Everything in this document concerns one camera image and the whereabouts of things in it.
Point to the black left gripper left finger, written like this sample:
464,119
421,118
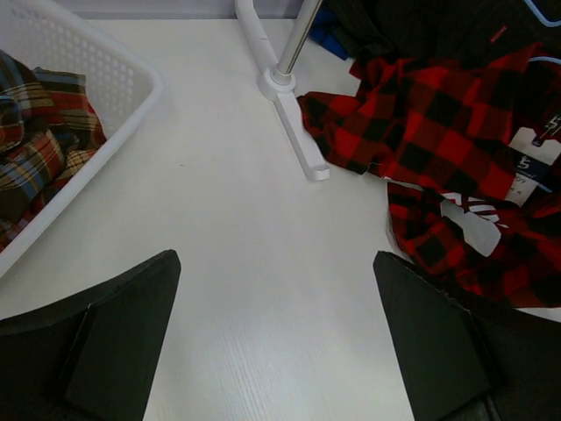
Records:
92,355

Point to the blue plaid shirt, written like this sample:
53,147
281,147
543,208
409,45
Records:
323,32

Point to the dark grey striped shirt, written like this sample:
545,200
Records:
475,32

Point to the white plastic basket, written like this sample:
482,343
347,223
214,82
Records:
121,87

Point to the metal clothes rack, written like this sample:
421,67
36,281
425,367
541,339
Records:
277,81

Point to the red black checked shirt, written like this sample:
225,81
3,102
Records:
471,156

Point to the brown multicolour plaid shirt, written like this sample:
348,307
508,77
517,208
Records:
49,131

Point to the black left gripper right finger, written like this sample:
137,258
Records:
463,357

